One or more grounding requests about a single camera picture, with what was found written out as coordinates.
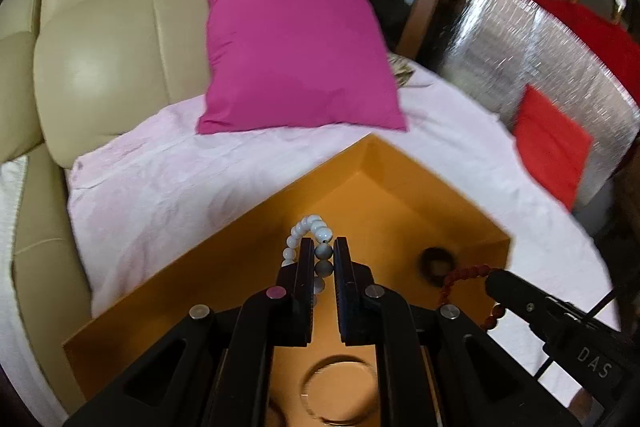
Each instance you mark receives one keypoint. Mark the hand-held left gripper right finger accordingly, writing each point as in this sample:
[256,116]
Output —
[345,287]

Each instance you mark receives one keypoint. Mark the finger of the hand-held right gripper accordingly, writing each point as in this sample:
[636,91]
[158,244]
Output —
[520,294]

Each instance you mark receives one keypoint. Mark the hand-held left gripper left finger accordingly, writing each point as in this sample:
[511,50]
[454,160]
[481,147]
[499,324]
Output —
[305,287]

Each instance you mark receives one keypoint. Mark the dark maroon bangle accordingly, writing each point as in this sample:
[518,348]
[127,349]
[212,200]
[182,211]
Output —
[425,263]

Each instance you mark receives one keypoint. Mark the clear glass bangle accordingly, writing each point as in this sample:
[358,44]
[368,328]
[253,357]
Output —
[312,377]

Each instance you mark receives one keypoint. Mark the orange cardboard box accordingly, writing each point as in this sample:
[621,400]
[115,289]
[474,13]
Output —
[400,187]

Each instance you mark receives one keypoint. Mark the red pillow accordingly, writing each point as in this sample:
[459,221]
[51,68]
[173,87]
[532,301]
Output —
[550,147]

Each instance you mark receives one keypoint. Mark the pale pink blanket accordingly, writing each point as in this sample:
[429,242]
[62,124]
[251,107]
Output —
[175,177]

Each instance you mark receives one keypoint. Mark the magenta pillow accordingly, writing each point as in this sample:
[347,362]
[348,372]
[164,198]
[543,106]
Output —
[295,52]

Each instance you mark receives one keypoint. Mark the silver foil sheet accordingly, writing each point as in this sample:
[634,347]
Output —
[500,47]

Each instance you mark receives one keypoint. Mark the red cloth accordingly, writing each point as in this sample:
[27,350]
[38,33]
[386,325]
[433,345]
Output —
[595,32]

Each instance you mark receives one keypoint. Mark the beige leather sofa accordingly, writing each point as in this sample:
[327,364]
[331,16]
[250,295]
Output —
[115,57]

